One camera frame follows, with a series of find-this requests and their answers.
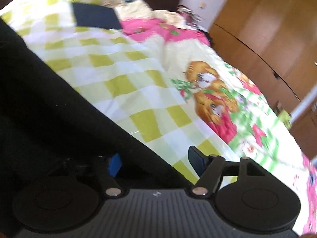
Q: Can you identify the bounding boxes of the black pants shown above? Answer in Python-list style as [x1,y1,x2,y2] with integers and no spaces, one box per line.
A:
[0,18,199,238]

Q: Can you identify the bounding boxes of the checkered cartoon bed quilt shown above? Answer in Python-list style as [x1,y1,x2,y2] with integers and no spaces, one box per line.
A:
[1,0,316,234]

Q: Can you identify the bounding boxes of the wooden wardrobe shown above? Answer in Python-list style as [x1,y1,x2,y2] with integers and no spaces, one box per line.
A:
[209,0,316,158]

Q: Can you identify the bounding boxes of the dark blue flat book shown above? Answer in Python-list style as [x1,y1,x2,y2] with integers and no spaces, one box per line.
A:
[72,3,122,30]

